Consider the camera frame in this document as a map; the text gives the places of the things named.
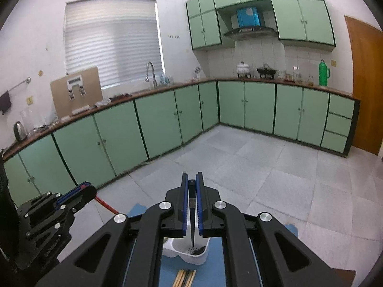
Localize range hood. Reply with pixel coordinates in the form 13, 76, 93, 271
223, 26, 277, 39

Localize steel electric kettle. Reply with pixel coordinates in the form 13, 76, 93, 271
12, 121, 27, 142

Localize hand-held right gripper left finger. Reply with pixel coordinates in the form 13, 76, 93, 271
36, 172, 192, 287

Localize green base cabinets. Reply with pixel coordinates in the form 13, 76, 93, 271
0, 79, 361, 199

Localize blue mat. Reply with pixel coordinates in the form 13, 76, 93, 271
127, 203, 300, 287

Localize chrome kitchen faucet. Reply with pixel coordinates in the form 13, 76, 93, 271
145, 62, 158, 88

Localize white clip device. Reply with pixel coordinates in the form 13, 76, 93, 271
66, 77, 87, 100

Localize brown wooden board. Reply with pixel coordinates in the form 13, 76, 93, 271
50, 67, 104, 120

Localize white utensil holder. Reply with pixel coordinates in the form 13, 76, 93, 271
162, 220, 210, 266

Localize row of glass jars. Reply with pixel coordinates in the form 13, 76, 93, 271
277, 66, 315, 85

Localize green wall cabinets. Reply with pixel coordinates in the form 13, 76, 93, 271
186, 0, 336, 51

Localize dark towel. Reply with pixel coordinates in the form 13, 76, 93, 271
0, 91, 12, 115

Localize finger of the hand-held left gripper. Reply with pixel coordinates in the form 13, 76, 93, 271
17, 182, 91, 219
25, 186, 97, 240

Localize white window blind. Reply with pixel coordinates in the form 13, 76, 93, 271
64, 0, 165, 88

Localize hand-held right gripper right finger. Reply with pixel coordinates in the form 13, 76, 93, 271
195, 171, 356, 287

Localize white lidded pot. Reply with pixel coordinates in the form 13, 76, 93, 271
236, 61, 251, 79

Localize metal towel bar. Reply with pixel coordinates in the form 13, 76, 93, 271
6, 77, 31, 93

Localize clear plastic pitcher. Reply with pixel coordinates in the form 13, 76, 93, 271
19, 108, 35, 135

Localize green thermos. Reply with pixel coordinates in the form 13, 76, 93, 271
318, 59, 330, 87

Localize brown wooden door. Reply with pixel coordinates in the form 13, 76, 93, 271
344, 15, 383, 156

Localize black wok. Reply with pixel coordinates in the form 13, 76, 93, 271
257, 64, 276, 80

